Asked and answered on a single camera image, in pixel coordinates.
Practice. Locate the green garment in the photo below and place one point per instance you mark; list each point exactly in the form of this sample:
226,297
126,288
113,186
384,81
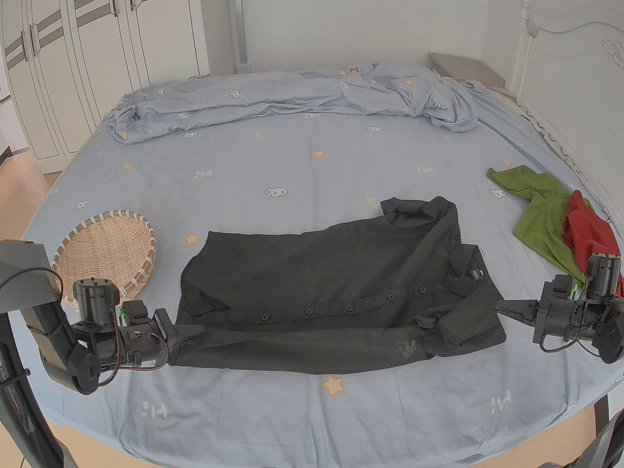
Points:
541,212

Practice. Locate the round woven basket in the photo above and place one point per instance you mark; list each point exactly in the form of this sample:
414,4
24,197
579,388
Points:
102,251

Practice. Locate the pale blue quilt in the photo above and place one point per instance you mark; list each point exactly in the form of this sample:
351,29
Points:
292,95

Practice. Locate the bed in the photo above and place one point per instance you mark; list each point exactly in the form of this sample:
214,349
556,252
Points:
292,173

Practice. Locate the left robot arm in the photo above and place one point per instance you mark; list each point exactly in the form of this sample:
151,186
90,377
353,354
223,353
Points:
53,344

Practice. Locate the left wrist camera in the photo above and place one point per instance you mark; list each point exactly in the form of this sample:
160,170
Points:
134,312

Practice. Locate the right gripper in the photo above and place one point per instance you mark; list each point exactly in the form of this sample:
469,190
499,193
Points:
548,320

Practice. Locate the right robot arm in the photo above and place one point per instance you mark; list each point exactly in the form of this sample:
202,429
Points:
604,273

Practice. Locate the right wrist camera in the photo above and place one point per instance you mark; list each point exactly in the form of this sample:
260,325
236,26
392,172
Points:
560,288

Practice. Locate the red garment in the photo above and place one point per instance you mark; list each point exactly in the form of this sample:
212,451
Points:
585,232

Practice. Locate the black shirt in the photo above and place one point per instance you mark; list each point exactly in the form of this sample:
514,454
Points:
317,271

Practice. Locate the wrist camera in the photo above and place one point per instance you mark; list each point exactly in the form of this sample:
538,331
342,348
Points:
560,288
134,312

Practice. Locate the white wardrobe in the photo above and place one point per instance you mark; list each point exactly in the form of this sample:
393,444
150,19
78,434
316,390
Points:
97,42

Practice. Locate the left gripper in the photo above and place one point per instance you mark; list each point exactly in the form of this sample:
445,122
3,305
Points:
165,334

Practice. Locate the grey bedside table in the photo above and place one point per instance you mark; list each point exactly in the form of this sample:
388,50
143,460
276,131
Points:
463,68

